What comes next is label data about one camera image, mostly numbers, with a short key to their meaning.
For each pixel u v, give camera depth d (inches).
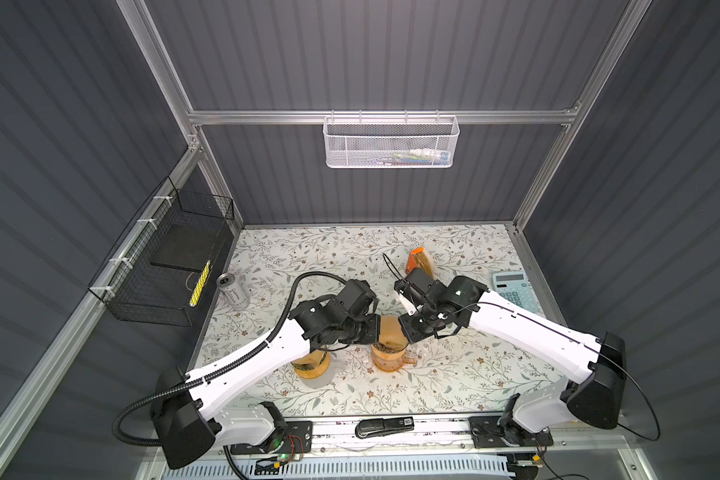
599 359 16.4
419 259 38.6
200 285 28.2
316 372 29.6
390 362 33.2
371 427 27.5
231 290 34.7
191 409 15.2
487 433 28.7
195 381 15.9
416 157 36.4
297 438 28.4
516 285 39.2
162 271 28.8
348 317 22.0
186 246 29.6
